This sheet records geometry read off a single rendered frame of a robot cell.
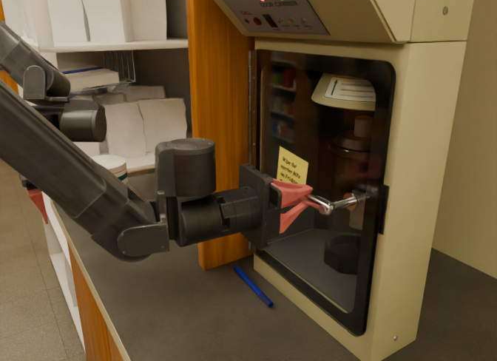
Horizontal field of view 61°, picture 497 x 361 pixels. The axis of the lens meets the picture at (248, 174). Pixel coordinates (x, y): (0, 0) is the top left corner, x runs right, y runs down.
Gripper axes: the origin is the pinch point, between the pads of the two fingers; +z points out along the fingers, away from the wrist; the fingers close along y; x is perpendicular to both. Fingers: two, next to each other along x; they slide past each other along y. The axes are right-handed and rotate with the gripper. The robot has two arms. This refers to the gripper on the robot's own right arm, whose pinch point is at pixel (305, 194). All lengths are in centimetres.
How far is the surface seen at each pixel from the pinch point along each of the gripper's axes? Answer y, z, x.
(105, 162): -14, -15, 63
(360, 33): 22.3, 1.8, -5.1
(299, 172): 0.5, 3.7, 6.5
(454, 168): -6.5, 48.2, 8.3
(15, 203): -134, -39, 326
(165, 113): -17, 21, 120
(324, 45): 20.1, 4.9, 4.8
